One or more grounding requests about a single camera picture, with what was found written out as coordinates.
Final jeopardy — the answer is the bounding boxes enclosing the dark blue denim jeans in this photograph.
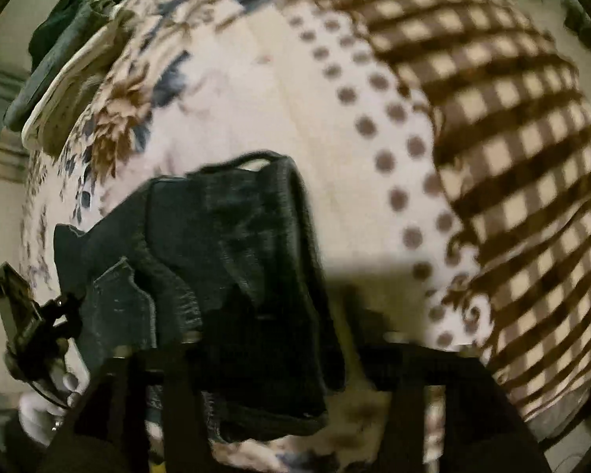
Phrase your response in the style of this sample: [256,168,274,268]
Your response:
[54,151,346,442]

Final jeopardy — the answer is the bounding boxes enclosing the white gloved left hand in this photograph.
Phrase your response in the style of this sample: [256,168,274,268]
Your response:
[18,372,88,449]

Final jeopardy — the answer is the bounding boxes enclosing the folded white clothes stack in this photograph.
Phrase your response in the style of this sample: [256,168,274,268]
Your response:
[21,6,135,158]

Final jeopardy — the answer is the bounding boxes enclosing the floral bed blanket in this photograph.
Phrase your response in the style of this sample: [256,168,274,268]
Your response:
[23,0,591,472]

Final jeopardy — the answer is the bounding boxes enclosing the folded grey jeans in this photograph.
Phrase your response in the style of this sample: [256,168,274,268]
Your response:
[3,0,116,131]

